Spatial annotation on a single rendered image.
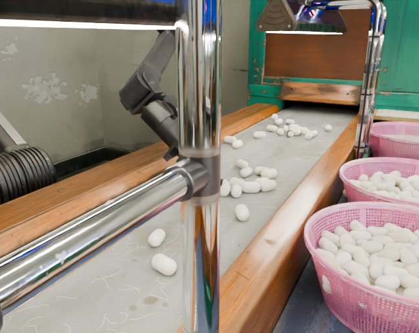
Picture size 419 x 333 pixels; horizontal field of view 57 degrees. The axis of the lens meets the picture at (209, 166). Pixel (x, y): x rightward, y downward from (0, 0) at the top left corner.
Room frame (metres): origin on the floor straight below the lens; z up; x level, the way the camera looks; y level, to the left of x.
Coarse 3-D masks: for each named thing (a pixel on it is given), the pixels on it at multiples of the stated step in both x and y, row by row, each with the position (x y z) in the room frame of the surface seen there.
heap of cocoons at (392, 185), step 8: (360, 176) 0.78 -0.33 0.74; (376, 176) 0.78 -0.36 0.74; (384, 176) 0.79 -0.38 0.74; (392, 176) 0.78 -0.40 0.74; (416, 176) 0.78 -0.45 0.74; (360, 184) 0.74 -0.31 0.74; (368, 184) 0.74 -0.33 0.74; (376, 184) 0.73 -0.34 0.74; (384, 184) 0.73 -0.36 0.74; (392, 184) 0.74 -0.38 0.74; (400, 184) 0.74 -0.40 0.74; (408, 184) 0.73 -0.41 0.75; (416, 184) 0.73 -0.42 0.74; (344, 192) 0.73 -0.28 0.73; (376, 192) 0.69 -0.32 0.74; (384, 192) 0.69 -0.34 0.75; (392, 192) 0.69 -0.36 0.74; (400, 192) 0.73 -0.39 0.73; (408, 192) 0.69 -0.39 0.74; (416, 192) 0.69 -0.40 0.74; (408, 200) 0.66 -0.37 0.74; (416, 200) 0.66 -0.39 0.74; (384, 216) 0.62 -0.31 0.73; (400, 224) 0.61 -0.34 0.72
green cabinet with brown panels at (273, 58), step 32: (256, 0) 1.65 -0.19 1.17; (384, 0) 1.43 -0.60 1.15; (416, 0) 1.39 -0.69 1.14; (256, 32) 1.65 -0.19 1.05; (352, 32) 1.49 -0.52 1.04; (416, 32) 1.39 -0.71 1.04; (256, 64) 1.64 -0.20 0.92; (288, 64) 1.59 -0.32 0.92; (320, 64) 1.54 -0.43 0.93; (352, 64) 1.48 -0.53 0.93; (384, 64) 1.42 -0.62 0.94; (416, 64) 1.38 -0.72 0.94
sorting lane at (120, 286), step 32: (256, 128) 1.25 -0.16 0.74; (320, 128) 1.25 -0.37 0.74; (224, 160) 0.91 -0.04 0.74; (256, 160) 0.91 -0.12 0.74; (288, 160) 0.91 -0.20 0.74; (128, 192) 0.70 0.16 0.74; (288, 192) 0.70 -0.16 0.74; (160, 224) 0.56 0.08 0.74; (224, 224) 0.56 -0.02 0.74; (256, 224) 0.56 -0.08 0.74; (128, 256) 0.47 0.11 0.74; (224, 256) 0.47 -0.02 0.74; (64, 288) 0.40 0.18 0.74; (96, 288) 0.40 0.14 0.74; (128, 288) 0.40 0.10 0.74; (160, 288) 0.40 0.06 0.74; (32, 320) 0.34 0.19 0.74; (64, 320) 0.34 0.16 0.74; (96, 320) 0.34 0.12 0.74; (128, 320) 0.34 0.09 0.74; (160, 320) 0.34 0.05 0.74
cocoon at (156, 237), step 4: (156, 232) 0.50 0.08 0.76; (160, 232) 0.50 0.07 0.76; (164, 232) 0.51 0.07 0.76; (152, 236) 0.49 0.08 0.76; (156, 236) 0.49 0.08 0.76; (160, 236) 0.50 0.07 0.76; (164, 236) 0.50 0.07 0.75; (148, 240) 0.49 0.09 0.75; (152, 240) 0.49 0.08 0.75; (156, 240) 0.49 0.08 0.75; (160, 240) 0.49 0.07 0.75; (152, 244) 0.49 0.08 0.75; (156, 244) 0.49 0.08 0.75
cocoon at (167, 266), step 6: (156, 258) 0.43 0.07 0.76; (162, 258) 0.43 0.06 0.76; (168, 258) 0.43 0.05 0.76; (156, 264) 0.43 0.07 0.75; (162, 264) 0.42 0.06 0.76; (168, 264) 0.42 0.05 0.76; (174, 264) 0.42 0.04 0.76; (162, 270) 0.42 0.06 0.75; (168, 270) 0.41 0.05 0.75; (174, 270) 0.42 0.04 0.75
